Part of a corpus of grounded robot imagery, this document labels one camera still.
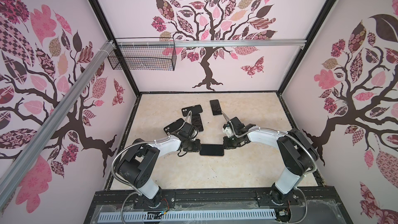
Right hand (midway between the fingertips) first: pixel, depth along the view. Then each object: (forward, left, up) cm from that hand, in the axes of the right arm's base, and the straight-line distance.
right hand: (222, 145), depth 91 cm
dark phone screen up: (+18, +16, -1) cm, 24 cm away
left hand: (-3, +14, 0) cm, 14 cm away
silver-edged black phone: (+30, +2, 0) cm, 30 cm away
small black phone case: (+29, +18, -1) cm, 34 cm away
